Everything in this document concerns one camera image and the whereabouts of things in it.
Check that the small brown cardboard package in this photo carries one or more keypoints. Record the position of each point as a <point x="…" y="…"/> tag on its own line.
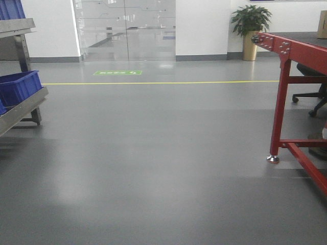
<point x="321" y="32"/>

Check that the green floor sign sticker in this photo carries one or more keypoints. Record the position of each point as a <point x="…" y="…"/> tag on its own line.
<point x="118" y="73"/>

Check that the glass double door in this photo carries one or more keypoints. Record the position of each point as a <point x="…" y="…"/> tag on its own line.
<point x="142" y="30"/>

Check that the potted green plant gold pot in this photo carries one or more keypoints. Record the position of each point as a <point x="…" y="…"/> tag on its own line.
<point x="248" y="21"/>

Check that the blue plastic bin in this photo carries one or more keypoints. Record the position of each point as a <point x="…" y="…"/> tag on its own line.
<point x="17" y="87"/>

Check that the grey metal rack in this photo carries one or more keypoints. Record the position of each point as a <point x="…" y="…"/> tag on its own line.
<point x="28" y="110"/>

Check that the blue bin on top shelf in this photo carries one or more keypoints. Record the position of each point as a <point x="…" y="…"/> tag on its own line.
<point x="11" y="9"/>

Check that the red metal conveyor table frame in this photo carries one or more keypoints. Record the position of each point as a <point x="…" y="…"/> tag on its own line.
<point x="308" y="55"/>

